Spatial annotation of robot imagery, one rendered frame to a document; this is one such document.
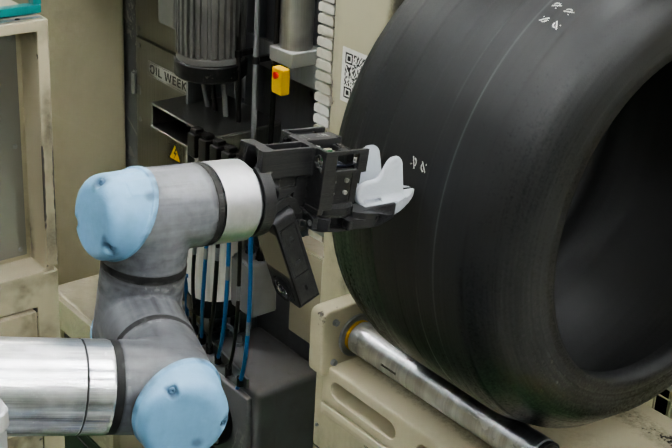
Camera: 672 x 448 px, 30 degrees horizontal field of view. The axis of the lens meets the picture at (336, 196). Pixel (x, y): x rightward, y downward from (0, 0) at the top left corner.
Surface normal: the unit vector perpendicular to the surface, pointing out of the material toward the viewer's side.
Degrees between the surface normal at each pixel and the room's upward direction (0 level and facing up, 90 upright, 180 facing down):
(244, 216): 92
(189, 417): 90
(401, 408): 0
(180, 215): 78
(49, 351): 18
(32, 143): 90
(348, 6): 90
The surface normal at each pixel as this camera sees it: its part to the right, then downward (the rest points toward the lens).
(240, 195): 0.62, -0.15
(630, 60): 0.55, 0.21
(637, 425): 0.05, -0.92
